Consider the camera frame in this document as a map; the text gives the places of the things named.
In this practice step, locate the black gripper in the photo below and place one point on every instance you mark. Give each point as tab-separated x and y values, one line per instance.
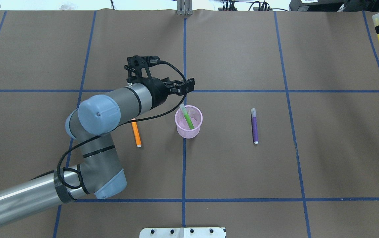
156	90

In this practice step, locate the green marker pen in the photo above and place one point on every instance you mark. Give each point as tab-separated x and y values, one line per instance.
186	116

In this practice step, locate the orange marker pen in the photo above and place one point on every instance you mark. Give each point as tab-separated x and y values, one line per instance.
136	134

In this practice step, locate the purple marker pen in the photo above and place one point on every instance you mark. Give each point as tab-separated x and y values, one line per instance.
254	126

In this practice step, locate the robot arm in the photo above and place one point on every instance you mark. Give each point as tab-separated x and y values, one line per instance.
90	125

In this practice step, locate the pink mesh pen holder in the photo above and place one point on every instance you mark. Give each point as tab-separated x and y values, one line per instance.
182	127

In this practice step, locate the aluminium frame post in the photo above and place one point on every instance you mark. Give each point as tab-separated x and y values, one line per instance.
184	7

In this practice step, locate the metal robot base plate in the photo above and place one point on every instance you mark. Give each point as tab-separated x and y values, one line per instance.
184	232

